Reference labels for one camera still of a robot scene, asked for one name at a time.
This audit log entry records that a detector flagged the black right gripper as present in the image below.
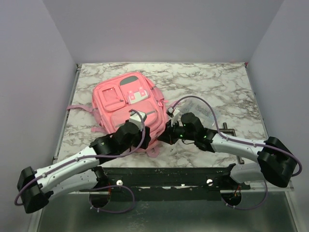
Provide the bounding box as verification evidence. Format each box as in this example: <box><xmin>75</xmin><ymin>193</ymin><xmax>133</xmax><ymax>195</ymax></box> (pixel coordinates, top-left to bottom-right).
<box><xmin>158</xmin><ymin>118</ymin><xmax>196</xmax><ymax>145</ymax></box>

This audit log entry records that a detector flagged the pink student backpack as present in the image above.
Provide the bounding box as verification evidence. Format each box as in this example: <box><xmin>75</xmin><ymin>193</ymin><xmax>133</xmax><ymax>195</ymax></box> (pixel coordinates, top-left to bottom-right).
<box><xmin>67</xmin><ymin>72</ymin><xmax>168</xmax><ymax>158</ymax></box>

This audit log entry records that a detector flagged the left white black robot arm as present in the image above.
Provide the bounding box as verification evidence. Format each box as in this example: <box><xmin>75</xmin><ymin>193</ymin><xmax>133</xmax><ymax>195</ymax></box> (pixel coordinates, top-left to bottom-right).
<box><xmin>14</xmin><ymin>121</ymin><xmax>151</xmax><ymax>214</ymax></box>

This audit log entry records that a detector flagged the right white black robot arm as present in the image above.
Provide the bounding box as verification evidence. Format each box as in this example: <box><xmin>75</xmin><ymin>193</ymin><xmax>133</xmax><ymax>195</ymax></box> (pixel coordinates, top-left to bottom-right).
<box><xmin>158</xmin><ymin>113</ymin><xmax>297</xmax><ymax>189</ymax></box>

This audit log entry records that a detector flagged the clear plastic bag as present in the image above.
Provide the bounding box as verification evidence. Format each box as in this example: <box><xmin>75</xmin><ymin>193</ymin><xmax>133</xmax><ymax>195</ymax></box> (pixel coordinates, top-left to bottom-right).
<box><xmin>179</xmin><ymin>97</ymin><xmax>220</xmax><ymax>129</ymax></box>

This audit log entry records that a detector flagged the black metal clamp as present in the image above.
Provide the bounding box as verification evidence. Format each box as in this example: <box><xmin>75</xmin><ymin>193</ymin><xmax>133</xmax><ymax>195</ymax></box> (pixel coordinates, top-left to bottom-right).
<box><xmin>220</xmin><ymin>122</ymin><xmax>245</xmax><ymax>164</ymax></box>

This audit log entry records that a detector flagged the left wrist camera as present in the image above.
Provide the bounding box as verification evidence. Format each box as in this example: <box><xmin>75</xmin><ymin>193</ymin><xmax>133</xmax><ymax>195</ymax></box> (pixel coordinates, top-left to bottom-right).
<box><xmin>129</xmin><ymin>110</ymin><xmax>147</xmax><ymax>130</ymax></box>

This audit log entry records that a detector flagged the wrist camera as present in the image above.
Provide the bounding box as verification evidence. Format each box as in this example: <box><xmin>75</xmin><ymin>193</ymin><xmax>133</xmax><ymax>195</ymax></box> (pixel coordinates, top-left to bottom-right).
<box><xmin>129</xmin><ymin>110</ymin><xmax>147</xmax><ymax>130</ymax></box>
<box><xmin>167</xmin><ymin>107</ymin><xmax>180</xmax><ymax>127</ymax></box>

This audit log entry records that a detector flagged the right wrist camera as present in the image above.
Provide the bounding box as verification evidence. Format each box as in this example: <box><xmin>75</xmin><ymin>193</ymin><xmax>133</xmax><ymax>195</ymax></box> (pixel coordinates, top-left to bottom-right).
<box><xmin>167</xmin><ymin>107</ymin><xmax>180</xmax><ymax>127</ymax></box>

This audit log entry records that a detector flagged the aluminium rail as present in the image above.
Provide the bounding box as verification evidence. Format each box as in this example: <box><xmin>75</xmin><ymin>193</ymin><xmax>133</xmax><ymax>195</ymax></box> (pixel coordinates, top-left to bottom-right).
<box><xmin>72</xmin><ymin>178</ymin><xmax>295</xmax><ymax>194</ymax></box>

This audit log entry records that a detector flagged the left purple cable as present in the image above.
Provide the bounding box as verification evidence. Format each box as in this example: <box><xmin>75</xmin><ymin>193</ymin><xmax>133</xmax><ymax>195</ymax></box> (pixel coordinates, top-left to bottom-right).
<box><xmin>14</xmin><ymin>109</ymin><xmax>135</xmax><ymax>214</ymax></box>

